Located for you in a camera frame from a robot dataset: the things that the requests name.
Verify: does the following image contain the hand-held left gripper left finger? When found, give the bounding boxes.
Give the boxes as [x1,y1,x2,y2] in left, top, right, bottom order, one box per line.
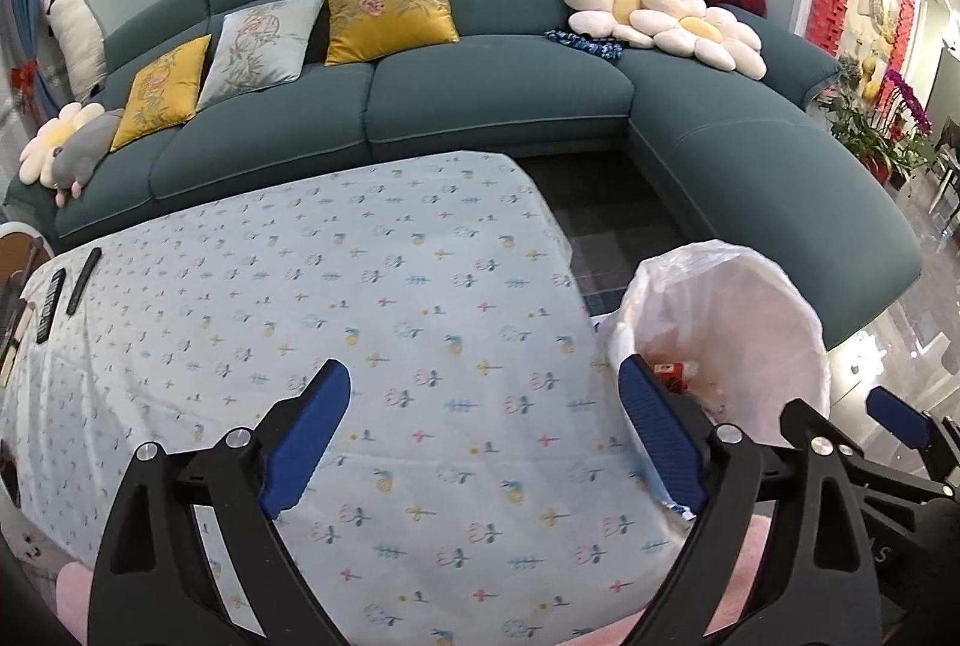
[88,359,352,646]

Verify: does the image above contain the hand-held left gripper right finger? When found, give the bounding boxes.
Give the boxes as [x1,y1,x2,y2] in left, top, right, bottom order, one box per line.
[617,353,890,646]

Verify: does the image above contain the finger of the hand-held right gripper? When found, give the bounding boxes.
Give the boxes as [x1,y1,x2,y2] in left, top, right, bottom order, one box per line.
[866,387,960,491]
[780,398,863,467]

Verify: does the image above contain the white bag lined trash bin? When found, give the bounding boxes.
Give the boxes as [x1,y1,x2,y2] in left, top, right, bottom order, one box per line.
[596,239,832,521]

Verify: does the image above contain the floral light blue tablecloth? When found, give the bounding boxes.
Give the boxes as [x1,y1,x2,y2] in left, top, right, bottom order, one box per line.
[0,151,707,646]

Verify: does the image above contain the black chairs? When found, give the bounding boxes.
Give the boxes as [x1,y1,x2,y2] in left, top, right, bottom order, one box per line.
[928,117,960,221]

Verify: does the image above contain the slim black remote control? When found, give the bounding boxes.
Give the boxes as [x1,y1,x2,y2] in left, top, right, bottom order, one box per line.
[66,247,103,317]

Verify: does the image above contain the black remote with buttons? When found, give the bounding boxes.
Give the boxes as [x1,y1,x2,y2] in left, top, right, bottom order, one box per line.
[34,269,68,344]

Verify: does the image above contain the green potted plant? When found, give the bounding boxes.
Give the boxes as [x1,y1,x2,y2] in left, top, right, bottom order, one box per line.
[821,57,935,184]

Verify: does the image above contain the purple orchid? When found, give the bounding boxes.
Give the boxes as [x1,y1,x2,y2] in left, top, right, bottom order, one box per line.
[885,68,935,135]

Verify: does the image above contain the dark monitor screen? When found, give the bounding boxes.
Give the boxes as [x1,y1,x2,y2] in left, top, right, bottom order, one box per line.
[930,42,960,116]

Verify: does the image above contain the grey plush toy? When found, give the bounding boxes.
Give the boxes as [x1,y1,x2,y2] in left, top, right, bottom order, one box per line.
[51,104,125,210]

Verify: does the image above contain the small yellow embroidered cushion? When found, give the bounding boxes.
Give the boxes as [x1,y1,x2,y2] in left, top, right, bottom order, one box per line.
[110,34,213,152]

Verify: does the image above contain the teal corner sofa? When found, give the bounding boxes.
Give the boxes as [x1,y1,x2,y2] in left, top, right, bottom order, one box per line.
[4,0,922,347]

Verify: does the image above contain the light blue embroidered cushion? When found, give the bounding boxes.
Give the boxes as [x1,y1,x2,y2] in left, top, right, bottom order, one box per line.
[196,0,325,112]

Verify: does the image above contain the small white flower cushion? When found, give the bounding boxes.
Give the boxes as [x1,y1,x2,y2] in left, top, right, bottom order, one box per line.
[19,102,85,187]

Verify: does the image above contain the blue patterned cloth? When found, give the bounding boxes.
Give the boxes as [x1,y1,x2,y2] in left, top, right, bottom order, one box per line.
[545,27,628,64]

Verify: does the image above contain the large yellow embroidered cushion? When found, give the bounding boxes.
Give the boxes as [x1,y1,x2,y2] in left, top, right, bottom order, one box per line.
[324,0,460,67]

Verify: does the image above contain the long white plush toy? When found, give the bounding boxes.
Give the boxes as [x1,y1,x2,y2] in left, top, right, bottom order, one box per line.
[39,0,109,102]

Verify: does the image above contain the blue curtain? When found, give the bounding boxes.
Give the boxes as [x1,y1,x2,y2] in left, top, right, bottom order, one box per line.
[0,0,65,118]

